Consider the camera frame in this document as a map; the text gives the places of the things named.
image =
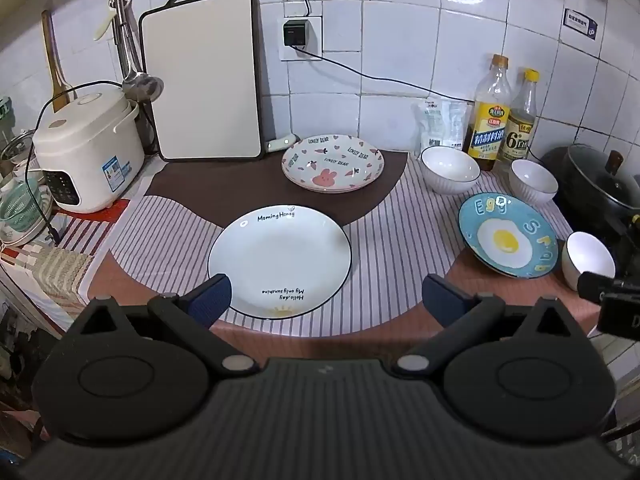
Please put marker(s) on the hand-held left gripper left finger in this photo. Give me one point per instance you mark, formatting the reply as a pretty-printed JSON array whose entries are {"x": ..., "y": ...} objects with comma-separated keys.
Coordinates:
[{"x": 212, "y": 299}]

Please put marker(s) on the blue fried egg plate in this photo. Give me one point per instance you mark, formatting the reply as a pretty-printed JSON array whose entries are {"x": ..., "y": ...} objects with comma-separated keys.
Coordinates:
[{"x": 505, "y": 235}]

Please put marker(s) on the white rice cooker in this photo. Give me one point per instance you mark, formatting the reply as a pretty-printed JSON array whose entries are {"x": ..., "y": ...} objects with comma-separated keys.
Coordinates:
[{"x": 85, "y": 150}]

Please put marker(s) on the black wok with glass lid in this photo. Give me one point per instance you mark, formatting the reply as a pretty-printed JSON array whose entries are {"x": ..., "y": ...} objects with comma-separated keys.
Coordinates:
[{"x": 597, "y": 180}]

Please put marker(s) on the rabbit and carrot print plate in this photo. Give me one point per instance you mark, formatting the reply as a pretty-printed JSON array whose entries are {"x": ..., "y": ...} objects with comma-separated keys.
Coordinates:
[{"x": 332, "y": 162}]

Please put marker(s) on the checked dish towel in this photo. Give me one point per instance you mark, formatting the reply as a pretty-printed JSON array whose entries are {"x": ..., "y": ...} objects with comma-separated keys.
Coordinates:
[{"x": 62, "y": 272}]

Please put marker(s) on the white cutting board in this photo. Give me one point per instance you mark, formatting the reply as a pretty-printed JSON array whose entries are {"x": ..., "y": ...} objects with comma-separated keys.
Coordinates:
[{"x": 200, "y": 75}]

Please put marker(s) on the wall sticker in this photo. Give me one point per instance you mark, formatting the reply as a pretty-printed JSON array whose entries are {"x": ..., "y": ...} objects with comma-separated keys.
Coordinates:
[{"x": 580, "y": 24}]

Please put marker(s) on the clear vinegar bottle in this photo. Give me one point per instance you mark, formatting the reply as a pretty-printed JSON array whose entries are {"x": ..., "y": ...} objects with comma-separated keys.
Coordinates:
[{"x": 522, "y": 125}]

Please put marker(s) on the black plug adapter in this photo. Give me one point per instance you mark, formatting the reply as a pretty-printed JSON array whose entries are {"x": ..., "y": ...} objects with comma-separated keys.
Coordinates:
[{"x": 296, "y": 32}]

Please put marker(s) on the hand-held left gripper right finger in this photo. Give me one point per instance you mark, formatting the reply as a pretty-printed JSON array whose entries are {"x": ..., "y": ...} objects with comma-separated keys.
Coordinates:
[{"x": 444, "y": 299}]

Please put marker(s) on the green colander basket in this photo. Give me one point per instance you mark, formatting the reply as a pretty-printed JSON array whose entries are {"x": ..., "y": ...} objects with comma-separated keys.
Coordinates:
[{"x": 22, "y": 207}]

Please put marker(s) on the large white ribbed bowl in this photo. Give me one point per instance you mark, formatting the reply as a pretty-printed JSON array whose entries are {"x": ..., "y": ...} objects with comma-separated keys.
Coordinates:
[{"x": 449, "y": 166}]

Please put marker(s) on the medium white ribbed bowl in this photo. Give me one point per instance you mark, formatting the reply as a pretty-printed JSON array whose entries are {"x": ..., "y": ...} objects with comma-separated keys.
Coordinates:
[{"x": 533, "y": 179}]

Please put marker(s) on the white plate with black rim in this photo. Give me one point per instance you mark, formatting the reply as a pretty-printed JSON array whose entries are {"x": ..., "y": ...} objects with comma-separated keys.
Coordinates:
[{"x": 280, "y": 257}]

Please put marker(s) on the clear plastic bag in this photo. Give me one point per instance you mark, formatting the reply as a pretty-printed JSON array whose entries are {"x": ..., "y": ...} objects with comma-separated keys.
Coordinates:
[{"x": 442, "y": 122}]

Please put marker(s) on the yellow label oil bottle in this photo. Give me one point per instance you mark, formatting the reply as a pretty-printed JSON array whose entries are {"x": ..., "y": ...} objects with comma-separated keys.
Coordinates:
[{"x": 487, "y": 130}]

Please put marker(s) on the small white bowl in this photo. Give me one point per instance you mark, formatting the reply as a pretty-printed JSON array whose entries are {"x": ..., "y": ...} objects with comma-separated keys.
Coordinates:
[{"x": 585, "y": 257}]

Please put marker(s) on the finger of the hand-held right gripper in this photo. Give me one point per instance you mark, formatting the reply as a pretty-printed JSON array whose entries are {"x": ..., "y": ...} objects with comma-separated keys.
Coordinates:
[{"x": 592, "y": 286}]

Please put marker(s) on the black gas stove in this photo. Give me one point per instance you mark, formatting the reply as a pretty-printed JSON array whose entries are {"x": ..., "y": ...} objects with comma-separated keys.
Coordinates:
[{"x": 592, "y": 222}]

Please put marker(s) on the wooden spatula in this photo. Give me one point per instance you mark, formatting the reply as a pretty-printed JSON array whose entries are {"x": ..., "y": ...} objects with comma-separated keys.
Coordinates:
[{"x": 56, "y": 70}]

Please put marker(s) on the steel ladle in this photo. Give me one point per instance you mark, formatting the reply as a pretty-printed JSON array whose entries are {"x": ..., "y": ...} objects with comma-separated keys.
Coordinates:
[{"x": 142, "y": 87}]

